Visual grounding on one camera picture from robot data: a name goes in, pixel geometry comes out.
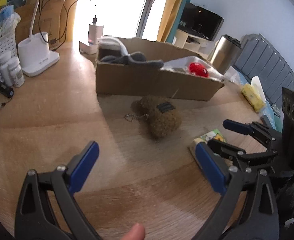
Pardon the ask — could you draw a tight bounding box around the black charger cable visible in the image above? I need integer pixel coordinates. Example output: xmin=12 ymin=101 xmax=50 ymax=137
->
xmin=38 ymin=0 xmax=98 ymax=46

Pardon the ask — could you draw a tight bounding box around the brown cardboard package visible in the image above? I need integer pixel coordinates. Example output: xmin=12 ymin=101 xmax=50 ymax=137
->
xmin=14 ymin=0 xmax=76 ymax=49

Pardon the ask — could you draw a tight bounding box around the white towel cloth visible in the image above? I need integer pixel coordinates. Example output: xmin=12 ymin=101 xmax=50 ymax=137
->
xmin=161 ymin=56 xmax=223 ymax=82

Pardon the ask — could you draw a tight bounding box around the white desk lamp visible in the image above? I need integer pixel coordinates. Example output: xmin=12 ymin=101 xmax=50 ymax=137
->
xmin=17 ymin=1 xmax=60 ymax=77

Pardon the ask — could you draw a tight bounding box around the small black cylinder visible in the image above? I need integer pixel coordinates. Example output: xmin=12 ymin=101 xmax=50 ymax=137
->
xmin=0 ymin=81 xmax=14 ymax=99

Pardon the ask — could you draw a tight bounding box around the white sock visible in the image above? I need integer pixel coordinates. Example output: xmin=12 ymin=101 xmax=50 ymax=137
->
xmin=98 ymin=36 xmax=129 ymax=57

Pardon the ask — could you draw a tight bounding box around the steel thermos tumbler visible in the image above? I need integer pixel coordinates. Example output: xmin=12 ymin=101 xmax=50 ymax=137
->
xmin=207 ymin=34 xmax=241 ymax=75

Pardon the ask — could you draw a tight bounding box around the brown plush keychain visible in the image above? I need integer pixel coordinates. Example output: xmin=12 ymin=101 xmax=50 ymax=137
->
xmin=124 ymin=95 xmax=182 ymax=138

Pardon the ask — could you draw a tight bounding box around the yellow curtain right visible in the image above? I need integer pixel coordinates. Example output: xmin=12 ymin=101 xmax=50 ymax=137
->
xmin=157 ymin=0 xmax=182 ymax=42

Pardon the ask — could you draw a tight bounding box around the brown cardboard box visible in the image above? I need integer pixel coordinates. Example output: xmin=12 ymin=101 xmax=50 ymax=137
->
xmin=96 ymin=38 xmax=224 ymax=101

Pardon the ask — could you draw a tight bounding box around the white charger adapter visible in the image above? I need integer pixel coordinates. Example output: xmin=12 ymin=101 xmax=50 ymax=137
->
xmin=88 ymin=24 xmax=104 ymax=45

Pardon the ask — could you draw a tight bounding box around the white tv cabinet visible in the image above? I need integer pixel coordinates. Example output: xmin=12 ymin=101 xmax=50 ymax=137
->
xmin=173 ymin=29 xmax=212 ymax=52

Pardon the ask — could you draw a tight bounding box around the white power strip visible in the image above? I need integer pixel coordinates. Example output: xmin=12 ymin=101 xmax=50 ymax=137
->
xmin=79 ymin=41 xmax=98 ymax=55

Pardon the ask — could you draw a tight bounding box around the person's thumb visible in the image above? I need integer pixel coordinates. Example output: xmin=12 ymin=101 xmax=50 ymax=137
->
xmin=121 ymin=223 xmax=145 ymax=240

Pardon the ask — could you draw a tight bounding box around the grey bed headboard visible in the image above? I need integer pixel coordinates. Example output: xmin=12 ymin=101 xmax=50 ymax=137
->
xmin=233 ymin=34 xmax=294 ymax=108

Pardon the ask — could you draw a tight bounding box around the white pill bottle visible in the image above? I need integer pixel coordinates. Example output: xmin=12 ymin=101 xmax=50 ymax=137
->
xmin=0 ymin=50 xmax=13 ymax=87
xmin=8 ymin=56 xmax=25 ymax=88

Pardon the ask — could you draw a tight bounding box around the grey sock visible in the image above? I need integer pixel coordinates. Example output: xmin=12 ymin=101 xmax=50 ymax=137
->
xmin=100 ymin=51 xmax=164 ymax=69

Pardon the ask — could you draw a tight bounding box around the yellow tissue pack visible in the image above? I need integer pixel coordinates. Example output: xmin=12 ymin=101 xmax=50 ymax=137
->
xmin=241 ymin=83 xmax=266 ymax=113

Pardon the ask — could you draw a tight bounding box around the red spiderman plush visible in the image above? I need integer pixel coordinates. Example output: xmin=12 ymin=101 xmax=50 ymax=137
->
xmin=188 ymin=62 xmax=209 ymax=78

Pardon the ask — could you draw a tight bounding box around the black television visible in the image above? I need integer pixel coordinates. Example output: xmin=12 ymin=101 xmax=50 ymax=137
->
xmin=178 ymin=3 xmax=224 ymax=41

